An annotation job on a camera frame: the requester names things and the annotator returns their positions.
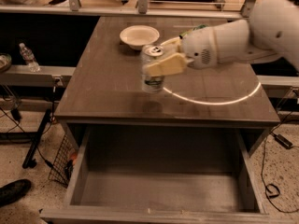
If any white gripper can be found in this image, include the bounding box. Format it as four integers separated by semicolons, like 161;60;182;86
143;20;249;77

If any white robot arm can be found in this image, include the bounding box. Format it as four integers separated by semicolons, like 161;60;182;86
142;0;299;77

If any grey side shelf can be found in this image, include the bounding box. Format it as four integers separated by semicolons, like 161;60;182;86
0;65;75;88

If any black power adapter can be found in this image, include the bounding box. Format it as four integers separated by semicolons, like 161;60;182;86
272;133;292;149

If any black stand leg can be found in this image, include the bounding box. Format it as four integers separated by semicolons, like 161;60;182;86
22;109;51;169

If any black wire basket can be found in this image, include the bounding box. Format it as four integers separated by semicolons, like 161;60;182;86
49;135;77;188

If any black floor cable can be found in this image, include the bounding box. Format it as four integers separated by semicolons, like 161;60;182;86
260;133;299;215

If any green chip bag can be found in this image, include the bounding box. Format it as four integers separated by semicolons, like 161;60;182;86
178;24;207;39

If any green plate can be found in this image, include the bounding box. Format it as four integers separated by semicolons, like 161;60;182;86
0;53;12;74

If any open grey top drawer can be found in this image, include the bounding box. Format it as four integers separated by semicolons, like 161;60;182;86
39;126;295;224

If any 7up soda can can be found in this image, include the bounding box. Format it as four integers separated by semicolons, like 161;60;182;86
140;44;164;93

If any black shoe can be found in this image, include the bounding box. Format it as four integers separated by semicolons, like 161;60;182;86
0;179;32;206

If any grey cabinet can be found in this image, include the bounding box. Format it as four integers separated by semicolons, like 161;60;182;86
56;17;279;150

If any white bowl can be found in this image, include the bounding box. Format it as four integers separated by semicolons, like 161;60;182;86
120;25;160;50

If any clear plastic water bottle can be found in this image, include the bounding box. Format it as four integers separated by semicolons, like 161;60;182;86
19;43;40;72

